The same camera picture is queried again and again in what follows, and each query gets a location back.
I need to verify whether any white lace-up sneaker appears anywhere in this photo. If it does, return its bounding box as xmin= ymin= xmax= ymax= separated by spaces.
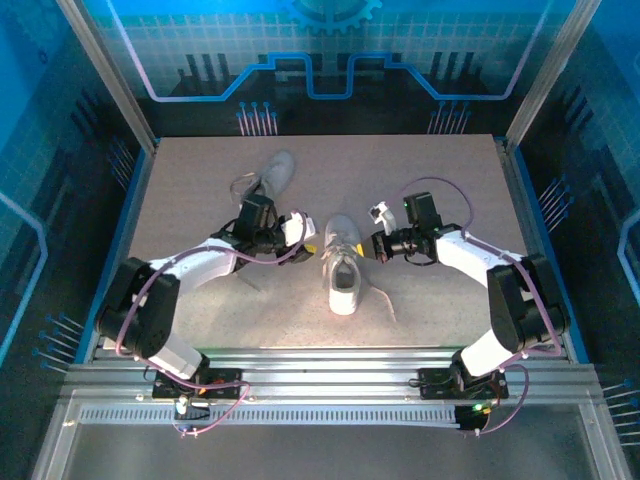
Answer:
xmin=234 ymin=214 xmax=400 ymax=324
xmin=228 ymin=149 xmax=297 ymax=214

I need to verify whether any blue table edge strip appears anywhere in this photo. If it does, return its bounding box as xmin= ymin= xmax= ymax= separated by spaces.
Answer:
xmin=73 ymin=147 xmax=155 ymax=364

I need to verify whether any black right controller board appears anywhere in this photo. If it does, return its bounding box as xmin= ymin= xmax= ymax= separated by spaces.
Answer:
xmin=453 ymin=402 xmax=495 ymax=434

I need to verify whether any aluminium side rail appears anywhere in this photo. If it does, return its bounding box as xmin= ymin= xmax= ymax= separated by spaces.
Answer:
xmin=494 ymin=138 xmax=574 ymax=364

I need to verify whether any aluminium mounting rail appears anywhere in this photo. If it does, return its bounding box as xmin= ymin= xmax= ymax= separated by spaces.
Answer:
xmin=62 ymin=346 xmax=601 ymax=401

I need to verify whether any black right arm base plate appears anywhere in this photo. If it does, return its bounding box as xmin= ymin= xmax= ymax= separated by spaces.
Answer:
xmin=417 ymin=367 xmax=510 ymax=401

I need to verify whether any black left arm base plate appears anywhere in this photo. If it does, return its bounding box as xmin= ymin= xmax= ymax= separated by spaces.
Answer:
xmin=151 ymin=367 xmax=247 ymax=401

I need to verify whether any slotted grey cable duct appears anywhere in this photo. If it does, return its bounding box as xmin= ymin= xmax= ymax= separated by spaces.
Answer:
xmin=78 ymin=405 xmax=464 ymax=427

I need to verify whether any aluminium frame post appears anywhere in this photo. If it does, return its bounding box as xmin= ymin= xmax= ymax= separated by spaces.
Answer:
xmin=503 ymin=0 xmax=604 ymax=154
xmin=54 ymin=0 xmax=160 ymax=155

